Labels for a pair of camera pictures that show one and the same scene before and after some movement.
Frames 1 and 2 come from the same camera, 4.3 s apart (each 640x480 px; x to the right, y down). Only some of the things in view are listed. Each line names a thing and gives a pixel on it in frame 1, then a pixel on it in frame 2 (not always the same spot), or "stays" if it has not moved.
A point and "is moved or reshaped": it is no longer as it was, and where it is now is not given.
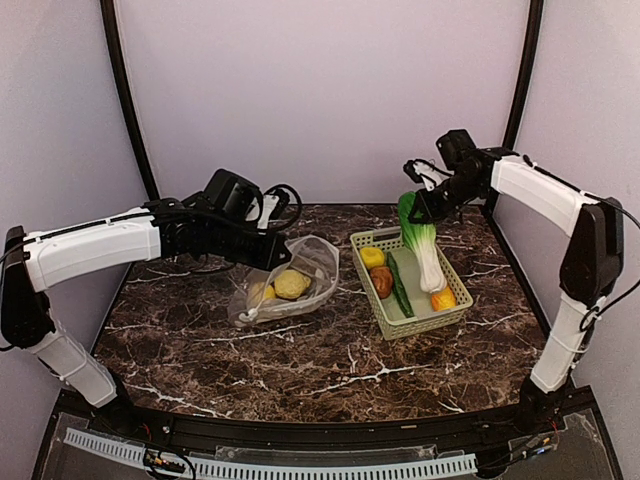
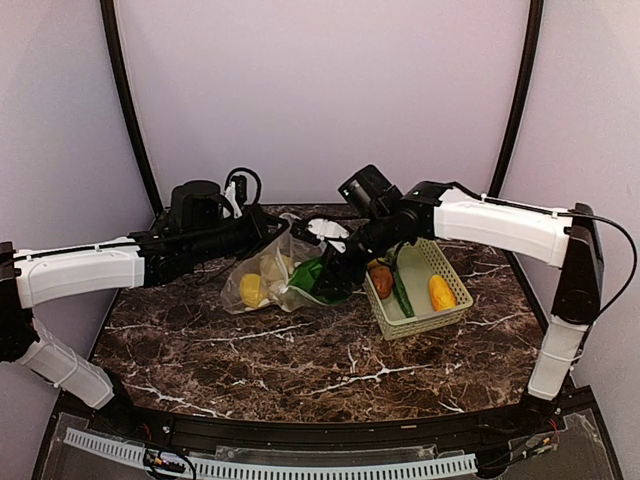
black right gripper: x=427 y=217 -> x=332 y=264
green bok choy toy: x=421 y=239 -> x=305 y=277
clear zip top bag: x=307 y=276 is moved or reshaped
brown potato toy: x=383 y=279 stays
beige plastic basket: x=393 y=322 stays
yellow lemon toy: x=261 y=291 -> x=250 y=289
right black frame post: x=531 y=51 stays
